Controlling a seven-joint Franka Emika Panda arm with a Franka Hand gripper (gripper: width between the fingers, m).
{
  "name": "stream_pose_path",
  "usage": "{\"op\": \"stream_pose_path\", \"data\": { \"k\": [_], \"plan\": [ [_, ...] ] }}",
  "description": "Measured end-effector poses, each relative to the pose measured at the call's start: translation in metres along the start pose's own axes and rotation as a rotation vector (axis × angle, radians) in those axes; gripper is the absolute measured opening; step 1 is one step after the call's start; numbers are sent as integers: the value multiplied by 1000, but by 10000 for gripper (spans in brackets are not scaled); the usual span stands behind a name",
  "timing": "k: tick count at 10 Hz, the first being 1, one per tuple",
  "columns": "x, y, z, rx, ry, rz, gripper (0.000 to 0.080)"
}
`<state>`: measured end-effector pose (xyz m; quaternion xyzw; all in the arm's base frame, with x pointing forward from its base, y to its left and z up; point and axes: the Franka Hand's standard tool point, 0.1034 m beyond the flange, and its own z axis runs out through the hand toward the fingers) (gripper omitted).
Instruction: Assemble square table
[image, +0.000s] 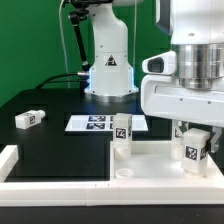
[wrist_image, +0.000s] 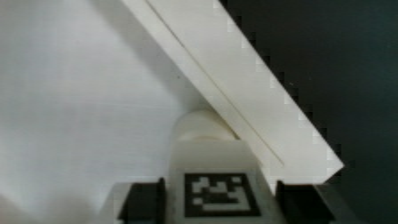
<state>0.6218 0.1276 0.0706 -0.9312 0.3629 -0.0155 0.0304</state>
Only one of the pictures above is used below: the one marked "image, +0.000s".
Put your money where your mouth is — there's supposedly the white square tabletop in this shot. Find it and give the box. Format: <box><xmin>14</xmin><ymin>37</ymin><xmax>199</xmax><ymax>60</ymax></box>
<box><xmin>110</xmin><ymin>141</ymin><xmax>224</xmax><ymax>180</ymax></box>

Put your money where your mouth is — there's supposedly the white marker tag sheet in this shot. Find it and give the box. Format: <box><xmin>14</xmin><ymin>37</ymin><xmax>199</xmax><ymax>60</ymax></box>
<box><xmin>65</xmin><ymin>115</ymin><xmax>148</xmax><ymax>132</ymax></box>

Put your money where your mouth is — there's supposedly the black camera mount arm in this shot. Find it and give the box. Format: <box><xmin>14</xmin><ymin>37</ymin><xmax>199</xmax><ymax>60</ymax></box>
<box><xmin>62</xmin><ymin>0</ymin><xmax>113</xmax><ymax>71</ymax></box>

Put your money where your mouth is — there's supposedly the white cable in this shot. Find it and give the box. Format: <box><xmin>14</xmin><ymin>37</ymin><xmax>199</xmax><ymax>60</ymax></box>
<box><xmin>58</xmin><ymin>0</ymin><xmax>72</xmax><ymax>90</ymax></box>

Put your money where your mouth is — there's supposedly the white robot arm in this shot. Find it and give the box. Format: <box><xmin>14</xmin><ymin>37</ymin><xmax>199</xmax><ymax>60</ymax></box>
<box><xmin>85</xmin><ymin>0</ymin><xmax>224</xmax><ymax>152</ymax></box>

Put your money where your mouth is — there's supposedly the white U-shaped obstacle fence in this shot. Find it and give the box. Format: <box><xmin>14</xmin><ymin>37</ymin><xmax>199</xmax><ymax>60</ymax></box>
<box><xmin>0</xmin><ymin>145</ymin><xmax>224</xmax><ymax>206</ymax></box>

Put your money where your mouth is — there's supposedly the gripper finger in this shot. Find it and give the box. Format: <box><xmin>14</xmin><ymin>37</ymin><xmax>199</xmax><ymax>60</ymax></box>
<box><xmin>208</xmin><ymin>127</ymin><xmax>222</xmax><ymax>153</ymax></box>
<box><xmin>176</xmin><ymin>121</ymin><xmax>189</xmax><ymax>137</ymax></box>

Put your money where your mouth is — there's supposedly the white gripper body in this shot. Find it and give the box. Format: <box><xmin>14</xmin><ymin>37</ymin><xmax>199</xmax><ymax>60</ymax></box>
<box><xmin>140</xmin><ymin>51</ymin><xmax>224</xmax><ymax>128</ymax></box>

